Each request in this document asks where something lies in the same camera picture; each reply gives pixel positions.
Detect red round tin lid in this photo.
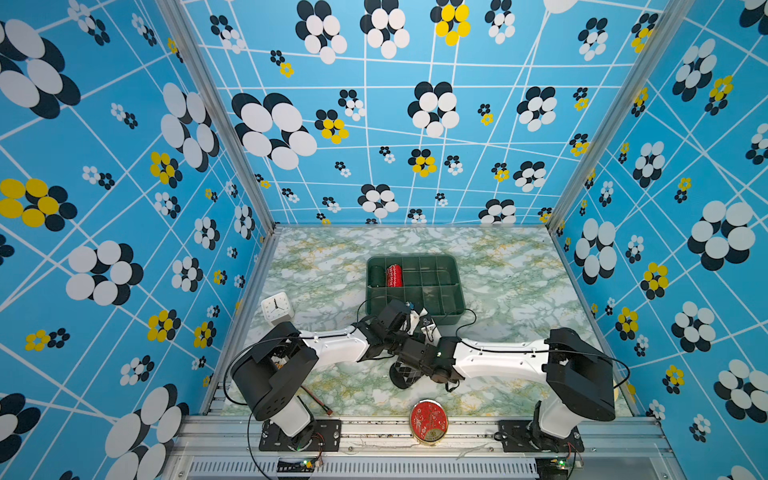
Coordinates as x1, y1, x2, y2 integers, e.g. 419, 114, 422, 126
409, 399, 449, 445

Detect white square clock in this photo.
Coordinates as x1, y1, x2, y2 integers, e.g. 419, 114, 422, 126
261, 292, 295, 326

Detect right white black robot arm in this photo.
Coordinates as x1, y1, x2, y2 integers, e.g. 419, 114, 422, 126
389, 327, 616, 442

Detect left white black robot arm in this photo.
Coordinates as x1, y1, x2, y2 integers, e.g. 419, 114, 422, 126
228, 300, 426, 443

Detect green compartment tray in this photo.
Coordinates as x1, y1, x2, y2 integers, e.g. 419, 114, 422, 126
365, 254, 466, 326

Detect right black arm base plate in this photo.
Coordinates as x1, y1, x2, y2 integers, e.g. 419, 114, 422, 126
493, 420, 585, 454

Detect dark green roll in tray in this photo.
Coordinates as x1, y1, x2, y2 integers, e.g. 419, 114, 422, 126
367, 265, 387, 288

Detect aluminium front rail frame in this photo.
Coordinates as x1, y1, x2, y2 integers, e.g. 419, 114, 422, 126
161, 416, 685, 479

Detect red black power cable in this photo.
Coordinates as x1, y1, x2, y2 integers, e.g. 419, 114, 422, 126
299, 385, 335, 416

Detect black grey argyle sock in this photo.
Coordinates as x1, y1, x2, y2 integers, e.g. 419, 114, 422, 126
389, 361, 429, 390

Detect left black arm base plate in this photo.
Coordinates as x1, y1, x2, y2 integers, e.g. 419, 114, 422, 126
258, 419, 342, 453

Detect red soda can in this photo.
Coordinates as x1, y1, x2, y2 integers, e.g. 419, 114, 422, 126
386, 264, 404, 288

